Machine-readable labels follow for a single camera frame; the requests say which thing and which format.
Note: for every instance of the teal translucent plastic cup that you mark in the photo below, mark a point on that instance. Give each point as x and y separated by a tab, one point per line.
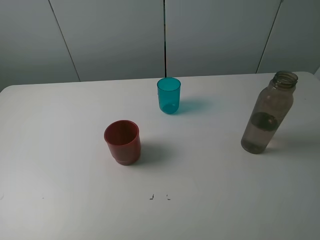
168	91

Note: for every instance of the smoky translucent plastic bottle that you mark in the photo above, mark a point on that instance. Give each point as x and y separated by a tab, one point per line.
271	107

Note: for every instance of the red plastic cup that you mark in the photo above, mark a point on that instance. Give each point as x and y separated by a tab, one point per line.
123	140

